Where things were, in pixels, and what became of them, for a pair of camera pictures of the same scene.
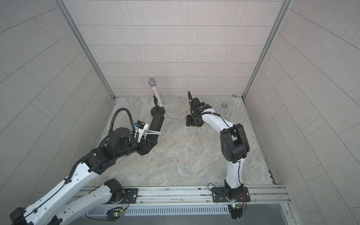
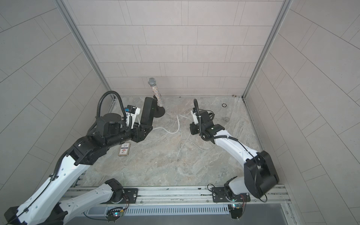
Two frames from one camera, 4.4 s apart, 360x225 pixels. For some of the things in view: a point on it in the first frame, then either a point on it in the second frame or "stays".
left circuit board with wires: (113, 214) stays
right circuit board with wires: (236, 210) stays
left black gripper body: (140, 147) → (137, 137)
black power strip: (156, 125) → (149, 111)
